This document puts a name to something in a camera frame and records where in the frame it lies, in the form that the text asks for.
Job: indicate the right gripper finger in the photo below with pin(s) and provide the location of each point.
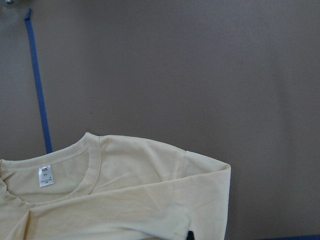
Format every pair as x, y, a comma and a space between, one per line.
190, 235

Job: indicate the cream long-sleeve graphic shirt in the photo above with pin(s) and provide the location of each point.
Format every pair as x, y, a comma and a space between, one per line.
114, 188

